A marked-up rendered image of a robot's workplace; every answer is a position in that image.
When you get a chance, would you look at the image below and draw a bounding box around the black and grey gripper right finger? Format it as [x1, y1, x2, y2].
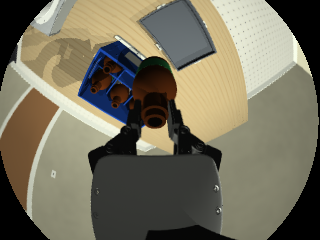
[167, 99, 222, 172]

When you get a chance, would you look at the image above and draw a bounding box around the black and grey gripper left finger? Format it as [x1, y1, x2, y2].
[88, 99, 142, 174]

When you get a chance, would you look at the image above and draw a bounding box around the blue bottle crate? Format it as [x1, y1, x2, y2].
[77, 41, 143, 124]

